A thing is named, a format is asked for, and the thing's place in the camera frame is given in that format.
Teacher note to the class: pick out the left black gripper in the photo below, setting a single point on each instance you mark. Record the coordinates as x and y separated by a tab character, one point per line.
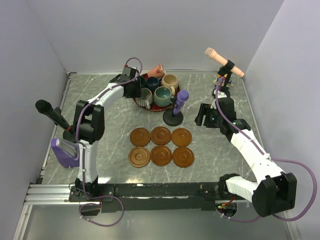
138	93

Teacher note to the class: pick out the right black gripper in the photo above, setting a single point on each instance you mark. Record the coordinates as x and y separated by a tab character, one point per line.
205	109

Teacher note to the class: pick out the wooden coaster four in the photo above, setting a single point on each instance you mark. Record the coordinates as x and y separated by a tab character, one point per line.
181	137

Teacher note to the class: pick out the wooden coaster five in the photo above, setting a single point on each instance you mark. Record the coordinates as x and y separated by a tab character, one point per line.
183	157

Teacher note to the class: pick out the wooden coaster three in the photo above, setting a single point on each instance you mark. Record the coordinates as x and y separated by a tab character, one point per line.
160	135

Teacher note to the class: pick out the wooden coaster one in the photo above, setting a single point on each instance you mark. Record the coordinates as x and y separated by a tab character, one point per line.
140	137

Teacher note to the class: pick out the wooden coaster six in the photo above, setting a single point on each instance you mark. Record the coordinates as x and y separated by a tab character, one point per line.
161	155

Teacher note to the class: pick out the wooden coaster two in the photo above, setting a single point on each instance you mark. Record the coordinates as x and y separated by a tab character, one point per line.
139	156

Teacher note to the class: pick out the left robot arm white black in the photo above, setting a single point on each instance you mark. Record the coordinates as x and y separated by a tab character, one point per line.
89	125

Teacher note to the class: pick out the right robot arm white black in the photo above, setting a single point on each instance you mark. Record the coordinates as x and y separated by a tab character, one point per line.
274	190

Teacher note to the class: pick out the dark blue small cup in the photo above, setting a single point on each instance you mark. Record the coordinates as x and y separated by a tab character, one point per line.
152	83

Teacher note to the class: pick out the pink floral cup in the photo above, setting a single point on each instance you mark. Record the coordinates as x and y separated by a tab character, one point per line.
157	72

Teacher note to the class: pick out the dark green mug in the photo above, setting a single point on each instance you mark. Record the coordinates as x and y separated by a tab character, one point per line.
143	82

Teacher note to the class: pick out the grey striped mug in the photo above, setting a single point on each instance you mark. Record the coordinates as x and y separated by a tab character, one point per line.
146	98

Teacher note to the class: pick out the red round tray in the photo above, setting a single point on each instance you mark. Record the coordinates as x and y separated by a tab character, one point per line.
154	107

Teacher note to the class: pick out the purple toy microphone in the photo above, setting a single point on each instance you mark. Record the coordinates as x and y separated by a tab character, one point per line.
179	101

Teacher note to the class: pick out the teal glazed mug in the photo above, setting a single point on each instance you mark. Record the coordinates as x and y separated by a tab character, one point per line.
162	96

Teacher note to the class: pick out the black stand of purple microphone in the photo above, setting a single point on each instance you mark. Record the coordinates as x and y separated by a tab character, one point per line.
173	116

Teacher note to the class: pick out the beige ceramic mug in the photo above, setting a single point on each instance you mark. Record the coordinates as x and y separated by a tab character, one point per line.
171	82

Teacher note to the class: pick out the black stand of pink microphone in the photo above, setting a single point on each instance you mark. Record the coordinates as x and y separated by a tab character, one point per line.
223	72

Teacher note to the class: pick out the pink toy microphone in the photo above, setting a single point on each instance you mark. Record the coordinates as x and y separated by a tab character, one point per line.
212	54

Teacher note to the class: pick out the black microphone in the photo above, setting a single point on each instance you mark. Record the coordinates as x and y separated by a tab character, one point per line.
54	114

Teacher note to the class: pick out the purple box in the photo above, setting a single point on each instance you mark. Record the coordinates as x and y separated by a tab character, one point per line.
66	152

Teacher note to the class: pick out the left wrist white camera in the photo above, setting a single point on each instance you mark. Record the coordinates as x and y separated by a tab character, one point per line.
129	72

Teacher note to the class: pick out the wrist white camera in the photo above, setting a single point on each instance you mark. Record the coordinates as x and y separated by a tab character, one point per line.
129	72
220	95

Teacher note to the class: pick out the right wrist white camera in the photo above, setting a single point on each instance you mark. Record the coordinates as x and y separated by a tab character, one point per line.
220	95

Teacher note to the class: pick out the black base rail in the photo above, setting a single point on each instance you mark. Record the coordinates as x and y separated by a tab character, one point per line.
154	196

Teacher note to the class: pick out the aluminium rail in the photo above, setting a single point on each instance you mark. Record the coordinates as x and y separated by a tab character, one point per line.
48	194

